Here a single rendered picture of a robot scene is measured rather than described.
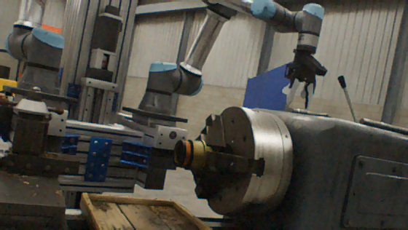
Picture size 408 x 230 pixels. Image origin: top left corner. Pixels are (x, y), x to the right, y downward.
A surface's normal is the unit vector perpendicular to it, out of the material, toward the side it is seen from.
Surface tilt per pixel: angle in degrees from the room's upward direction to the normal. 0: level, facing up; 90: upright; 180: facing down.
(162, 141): 90
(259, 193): 111
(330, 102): 90
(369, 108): 90
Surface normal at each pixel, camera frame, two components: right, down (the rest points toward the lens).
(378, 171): 0.46, 0.14
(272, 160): 0.49, -0.08
